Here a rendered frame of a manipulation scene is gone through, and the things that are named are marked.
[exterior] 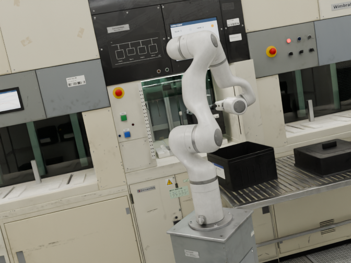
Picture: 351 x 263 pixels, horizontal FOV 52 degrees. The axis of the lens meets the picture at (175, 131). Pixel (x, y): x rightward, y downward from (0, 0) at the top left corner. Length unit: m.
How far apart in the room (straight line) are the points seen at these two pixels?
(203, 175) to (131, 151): 0.80
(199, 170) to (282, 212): 1.15
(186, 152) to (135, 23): 0.95
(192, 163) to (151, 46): 0.90
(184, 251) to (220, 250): 0.18
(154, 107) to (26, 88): 1.23
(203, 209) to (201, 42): 0.68
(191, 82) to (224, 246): 0.65
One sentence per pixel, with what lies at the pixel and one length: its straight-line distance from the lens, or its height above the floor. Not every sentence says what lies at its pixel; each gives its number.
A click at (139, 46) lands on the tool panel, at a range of 2.13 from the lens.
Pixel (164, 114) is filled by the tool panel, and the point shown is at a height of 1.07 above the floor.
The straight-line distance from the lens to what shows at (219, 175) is 1.96.
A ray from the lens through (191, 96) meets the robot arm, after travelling 1.44.
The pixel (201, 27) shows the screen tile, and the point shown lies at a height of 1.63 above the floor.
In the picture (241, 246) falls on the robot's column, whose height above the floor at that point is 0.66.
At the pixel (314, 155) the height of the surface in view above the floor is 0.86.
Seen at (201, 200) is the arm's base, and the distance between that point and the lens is 1.49.
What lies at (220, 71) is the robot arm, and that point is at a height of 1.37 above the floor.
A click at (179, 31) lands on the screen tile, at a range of 2.17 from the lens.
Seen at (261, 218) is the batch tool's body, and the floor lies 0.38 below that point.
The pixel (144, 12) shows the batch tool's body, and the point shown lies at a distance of 2.16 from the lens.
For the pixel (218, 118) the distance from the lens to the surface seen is 2.42.
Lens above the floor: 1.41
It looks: 9 degrees down
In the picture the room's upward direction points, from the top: 10 degrees counter-clockwise
